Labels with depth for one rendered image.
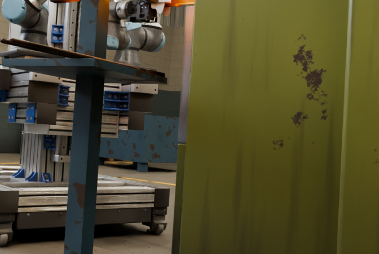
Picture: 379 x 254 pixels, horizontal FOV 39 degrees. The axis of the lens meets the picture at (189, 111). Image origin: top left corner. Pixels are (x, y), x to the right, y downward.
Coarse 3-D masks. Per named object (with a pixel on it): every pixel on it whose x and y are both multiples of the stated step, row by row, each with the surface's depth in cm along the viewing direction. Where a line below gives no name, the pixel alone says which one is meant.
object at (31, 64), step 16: (16, 64) 143; (32, 64) 141; (48, 64) 139; (64, 64) 137; (80, 64) 135; (96, 64) 134; (112, 64) 140; (112, 80) 168; (128, 80) 164; (144, 80) 161; (160, 80) 165
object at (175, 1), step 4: (172, 0) 204; (176, 0) 204; (180, 0) 203; (184, 0) 202; (188, 0) 201; (192, 0) 200; (168, 4) 206; (172, 4) 203; (176, 4) 205; (180, 4) 205; (184, 4) 204
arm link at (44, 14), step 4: (44, 4) 241; (44, 8) 241; (48, 8) 244; (40, 12) 237; (44, 12) 241; (48, 12) 244; (40, 16) 237; (44, 16) 240; (48, 16) 244; (40, 20) 238; (44, 20) 241; (36, 24) 237; (40, 24) 239; (44, 24) 241; (24, 28) 238; (28, 28) 238; (32, 28) 238; (36, 28) 238; (40, 28) 239; (44, 28) 241
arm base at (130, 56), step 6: (132, 48) 268; (138, 48) 272; (120, 54) 268; (126, 54) 267; (132, 54) 268; (138, 54) 271; (114, 60) 268; (120, 60) 266; (126, 60) 266; (132, 60) 267; (138, 60) 269
